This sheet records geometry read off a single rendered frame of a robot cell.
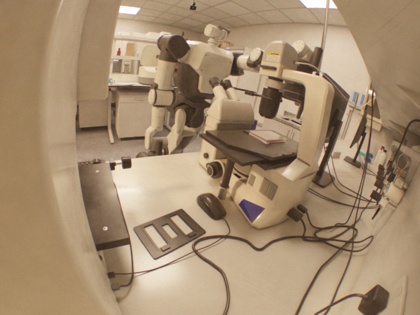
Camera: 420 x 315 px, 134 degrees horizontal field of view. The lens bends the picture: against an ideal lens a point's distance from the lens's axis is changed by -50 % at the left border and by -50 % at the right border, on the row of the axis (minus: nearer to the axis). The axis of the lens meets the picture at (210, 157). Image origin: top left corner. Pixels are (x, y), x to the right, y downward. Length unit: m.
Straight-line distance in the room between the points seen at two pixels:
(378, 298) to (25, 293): 0.40
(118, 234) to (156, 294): 0.14
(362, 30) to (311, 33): 3.53
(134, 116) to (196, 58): 2.11
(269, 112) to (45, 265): 0.61
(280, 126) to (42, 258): 2.98
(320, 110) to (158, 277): 0.55
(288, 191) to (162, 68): 0.74
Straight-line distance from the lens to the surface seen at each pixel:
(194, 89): 0.94
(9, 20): 0.17
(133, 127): 2.93
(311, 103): 0.52
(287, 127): 2.91
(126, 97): 2.80
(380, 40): 0.29
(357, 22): 0.26
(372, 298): 0.31
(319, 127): 0.50
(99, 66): 0.32
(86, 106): 3.51
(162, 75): 0.90
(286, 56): 0.59
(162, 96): 0.89
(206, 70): 0.92
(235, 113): 0.72
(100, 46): 0.33
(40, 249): 0.16
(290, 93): 0.70
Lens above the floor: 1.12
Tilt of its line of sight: 25 degrees down
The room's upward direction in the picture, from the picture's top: 11 degrees clockwise
